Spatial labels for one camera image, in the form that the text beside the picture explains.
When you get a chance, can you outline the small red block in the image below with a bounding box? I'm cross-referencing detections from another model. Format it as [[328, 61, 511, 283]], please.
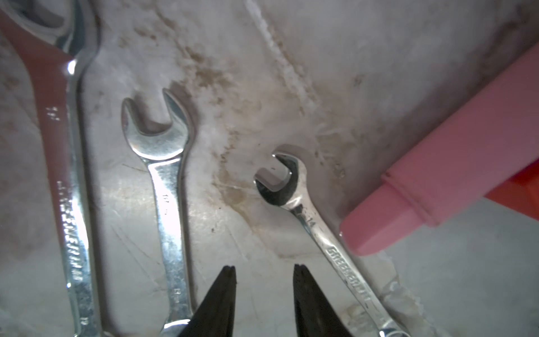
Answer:
[[485, 160, 538, 220]]

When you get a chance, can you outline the large silver combination wrench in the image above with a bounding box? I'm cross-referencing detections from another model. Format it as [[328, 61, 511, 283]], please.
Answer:
[[1, 1, 105, 336]]

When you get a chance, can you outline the small silver combination wrench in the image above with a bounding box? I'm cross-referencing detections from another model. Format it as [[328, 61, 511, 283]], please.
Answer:
[[254, 146, 409, 336]]

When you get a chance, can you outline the silver end wrench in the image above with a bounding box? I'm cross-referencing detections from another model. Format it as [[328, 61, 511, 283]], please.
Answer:
[[122, 89, 195, 336]]

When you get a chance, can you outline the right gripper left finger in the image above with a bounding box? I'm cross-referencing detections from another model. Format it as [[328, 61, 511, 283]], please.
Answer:
[[178, 265, 237, 337]]

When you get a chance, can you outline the pink cylindrical bottle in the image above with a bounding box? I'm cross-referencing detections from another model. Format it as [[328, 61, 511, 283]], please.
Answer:
[[340, 47, 538, 256]]

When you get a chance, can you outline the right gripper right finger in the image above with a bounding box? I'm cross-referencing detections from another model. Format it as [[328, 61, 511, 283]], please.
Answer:
[[293, 264, 352, 337]]

